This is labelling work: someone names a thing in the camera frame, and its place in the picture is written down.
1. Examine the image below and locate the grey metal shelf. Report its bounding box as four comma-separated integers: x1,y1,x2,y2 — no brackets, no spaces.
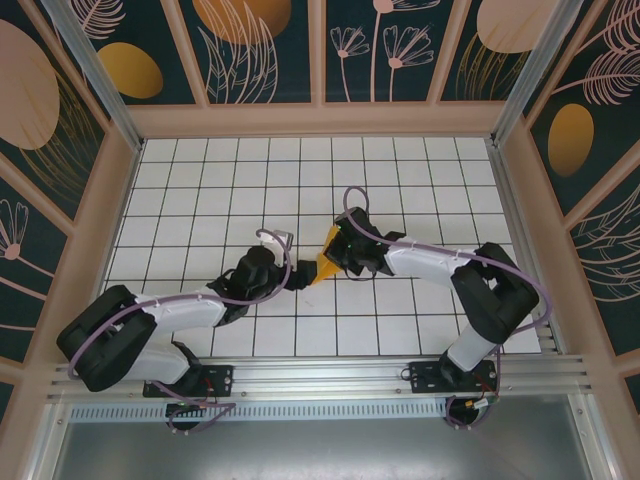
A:
42,394,619,480

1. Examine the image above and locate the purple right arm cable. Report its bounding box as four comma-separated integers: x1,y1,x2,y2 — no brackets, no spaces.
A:
343,186,553,432

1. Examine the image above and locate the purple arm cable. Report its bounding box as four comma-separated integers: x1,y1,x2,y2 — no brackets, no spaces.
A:
343,186,553,432
67,228,294,437

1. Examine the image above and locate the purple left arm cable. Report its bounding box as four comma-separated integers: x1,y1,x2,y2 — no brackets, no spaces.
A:
67,228,294,437

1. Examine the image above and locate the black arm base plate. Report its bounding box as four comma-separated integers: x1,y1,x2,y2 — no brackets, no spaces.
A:
143,364,235,399
408,360,499,396

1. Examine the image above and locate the long aluminium mounting rail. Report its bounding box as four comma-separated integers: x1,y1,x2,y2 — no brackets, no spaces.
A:
47,353,597,401

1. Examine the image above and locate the slotted grey cable duct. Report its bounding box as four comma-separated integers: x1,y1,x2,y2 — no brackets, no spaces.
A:
69,402,454,422

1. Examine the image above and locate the aluminium side rail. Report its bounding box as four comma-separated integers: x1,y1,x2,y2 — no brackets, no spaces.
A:
487,139,560,355

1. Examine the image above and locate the aluminium frame post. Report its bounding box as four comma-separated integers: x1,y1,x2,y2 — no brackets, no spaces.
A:
41,0,147,154
488,0,576,147

